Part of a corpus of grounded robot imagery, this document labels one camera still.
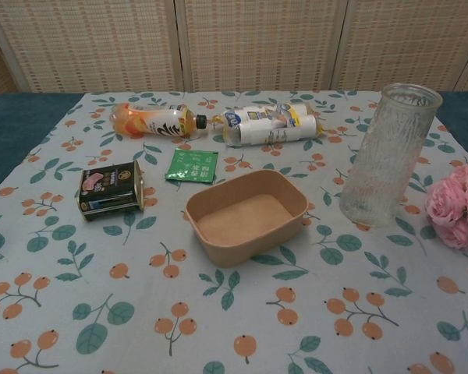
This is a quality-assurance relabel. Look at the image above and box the orange juice plastic bottle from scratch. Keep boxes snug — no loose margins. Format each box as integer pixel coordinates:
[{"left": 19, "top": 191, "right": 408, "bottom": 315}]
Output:
[{"left": 109, "top": 102, "right": 208, "bottom": 140}]

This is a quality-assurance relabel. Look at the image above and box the white labelled drink bottle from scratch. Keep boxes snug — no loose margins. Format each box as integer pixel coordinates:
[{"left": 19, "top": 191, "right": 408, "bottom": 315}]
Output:
[{"left": 212, "top": 101, "right": 329, "bottom": 148}]

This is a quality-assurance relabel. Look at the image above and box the textured clear glass vase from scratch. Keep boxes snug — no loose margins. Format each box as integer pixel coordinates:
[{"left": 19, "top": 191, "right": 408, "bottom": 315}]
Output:
[{"left": 339, "top": 83, "right": 443, "bottom": 228}]

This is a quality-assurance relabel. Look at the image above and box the black luncheon meat can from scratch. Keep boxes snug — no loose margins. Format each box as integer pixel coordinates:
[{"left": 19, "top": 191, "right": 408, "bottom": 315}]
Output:
[{"left": 77, "top": 159, "right": 146, "bottom": 223}]

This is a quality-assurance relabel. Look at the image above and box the brown paper food box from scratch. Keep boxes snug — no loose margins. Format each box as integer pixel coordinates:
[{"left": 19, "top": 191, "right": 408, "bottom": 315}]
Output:
[{"left": 185, "top": 168, "right": 310, "bottom": 269}]

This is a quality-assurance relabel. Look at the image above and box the green sachet packet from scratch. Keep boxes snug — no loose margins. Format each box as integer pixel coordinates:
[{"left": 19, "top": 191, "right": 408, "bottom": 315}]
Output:
[{"left": 164, "top": 147, "right": 219, "bottom": 184}]

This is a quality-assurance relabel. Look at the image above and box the pink artificial flower bouquet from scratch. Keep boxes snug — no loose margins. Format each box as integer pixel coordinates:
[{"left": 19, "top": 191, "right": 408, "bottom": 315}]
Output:
[{"left": 424, "top": 162, "right": 468, "bottom": 251}]

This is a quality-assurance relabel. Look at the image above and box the woven folding screen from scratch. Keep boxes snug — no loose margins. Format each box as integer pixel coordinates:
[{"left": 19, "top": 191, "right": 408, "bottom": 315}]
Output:
[{"left": 0, "top": 0, "right": 468, "bottom": 97}]

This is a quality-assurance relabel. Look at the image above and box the floral fruit print tablecloth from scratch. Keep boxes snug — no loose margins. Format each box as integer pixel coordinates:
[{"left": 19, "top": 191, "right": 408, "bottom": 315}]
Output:
[{"left": 0, "top": 90, "right": 468, "bottom": 374}]

